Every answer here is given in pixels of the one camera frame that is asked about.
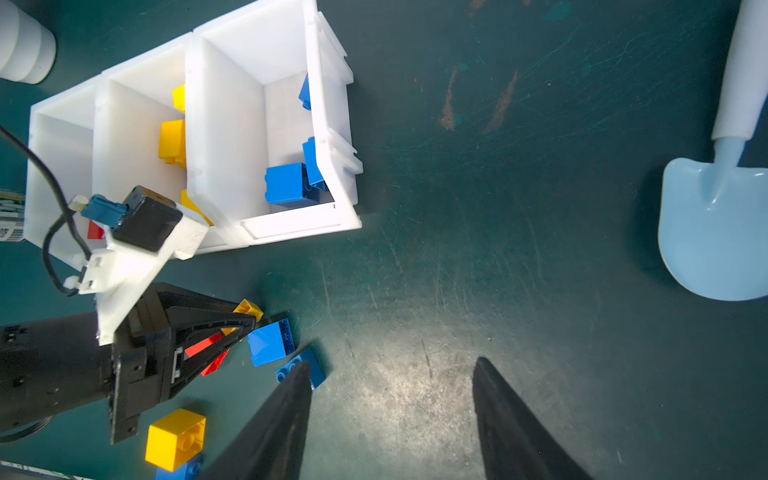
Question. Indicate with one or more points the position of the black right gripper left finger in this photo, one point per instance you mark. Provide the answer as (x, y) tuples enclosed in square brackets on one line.
[(271, 445)]

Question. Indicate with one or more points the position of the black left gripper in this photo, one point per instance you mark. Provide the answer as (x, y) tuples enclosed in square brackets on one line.
[(52, 366)]

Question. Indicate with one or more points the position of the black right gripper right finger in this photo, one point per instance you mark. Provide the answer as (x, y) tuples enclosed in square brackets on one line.
[(514, 444)]

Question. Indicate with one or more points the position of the small yellow brick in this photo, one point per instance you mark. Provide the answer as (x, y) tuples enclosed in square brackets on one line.
[(245, 307)]

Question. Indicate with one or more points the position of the blue brick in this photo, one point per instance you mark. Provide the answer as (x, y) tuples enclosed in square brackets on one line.
[(306, 358), (271, 342), (304, 95), (314, 175), (187, 471)]

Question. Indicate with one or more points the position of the blue brick bottom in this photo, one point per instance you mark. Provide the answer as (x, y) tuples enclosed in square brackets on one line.
[(187, 471)]

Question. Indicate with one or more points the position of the red small brick binned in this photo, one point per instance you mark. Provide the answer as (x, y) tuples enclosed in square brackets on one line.
[(95, 231)]

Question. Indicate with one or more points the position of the red brick from pile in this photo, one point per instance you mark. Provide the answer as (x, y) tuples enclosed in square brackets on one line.
[(288, 186)]

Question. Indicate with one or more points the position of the yellow brick binned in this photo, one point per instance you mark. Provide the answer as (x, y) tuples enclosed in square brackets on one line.
[(189, 204), (179, 98)]

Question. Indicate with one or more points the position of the silver tin can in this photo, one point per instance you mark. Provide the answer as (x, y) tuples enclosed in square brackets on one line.
[(12, 206)]

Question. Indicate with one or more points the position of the white left bin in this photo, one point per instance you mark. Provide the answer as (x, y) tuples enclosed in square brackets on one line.
[(61, 132)]

